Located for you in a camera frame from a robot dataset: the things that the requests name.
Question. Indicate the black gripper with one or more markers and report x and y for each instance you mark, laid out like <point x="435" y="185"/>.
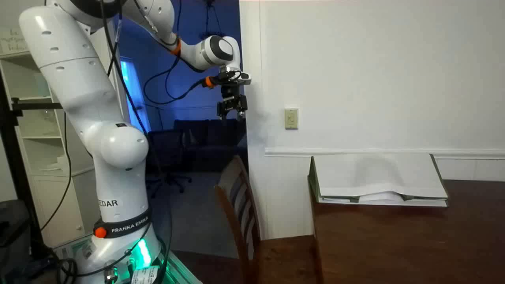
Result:
<point x="233" y="97"/>

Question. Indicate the dark wooden dining chair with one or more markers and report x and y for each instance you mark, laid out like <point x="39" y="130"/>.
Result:
<point x="239" y="207"/>

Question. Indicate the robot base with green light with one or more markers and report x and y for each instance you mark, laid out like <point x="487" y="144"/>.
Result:
<point x="140" y="262"/>

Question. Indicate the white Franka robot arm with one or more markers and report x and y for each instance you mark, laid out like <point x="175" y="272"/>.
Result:
<point x="80" y="89"/>

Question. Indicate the black office chair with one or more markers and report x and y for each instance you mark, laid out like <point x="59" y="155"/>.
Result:
<point x="167" y="158"/>

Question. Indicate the dark sofa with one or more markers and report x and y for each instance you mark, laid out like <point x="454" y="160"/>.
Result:
<point x="211" y="142"/>

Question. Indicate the white shelf unit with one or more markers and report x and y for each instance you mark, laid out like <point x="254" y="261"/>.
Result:
<point x="45" y="158"/>

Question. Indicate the black bag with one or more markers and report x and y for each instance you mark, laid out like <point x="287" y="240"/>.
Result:
<point x="14" y="237"/>

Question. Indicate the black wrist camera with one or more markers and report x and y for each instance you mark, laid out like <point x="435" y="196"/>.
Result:
<point x="235" y="78"/>

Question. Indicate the black camera stand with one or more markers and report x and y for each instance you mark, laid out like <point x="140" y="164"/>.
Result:
<point x="17" y="158"/>

